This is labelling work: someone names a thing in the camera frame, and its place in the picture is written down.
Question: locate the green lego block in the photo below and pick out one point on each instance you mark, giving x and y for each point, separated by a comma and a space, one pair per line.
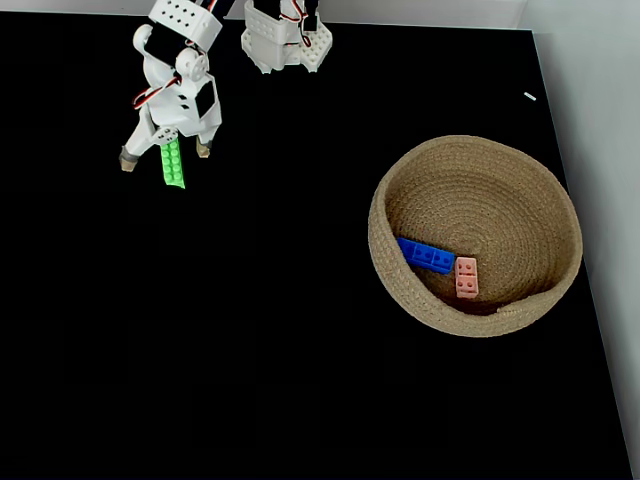
173, 167

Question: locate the blue lego block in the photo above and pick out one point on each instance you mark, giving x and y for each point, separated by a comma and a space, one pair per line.
425, 255

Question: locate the pink lego block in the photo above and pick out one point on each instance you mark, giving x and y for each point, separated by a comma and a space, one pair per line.
466, 277

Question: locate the small white tape scrap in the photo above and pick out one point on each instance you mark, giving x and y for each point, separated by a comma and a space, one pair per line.
530, 96

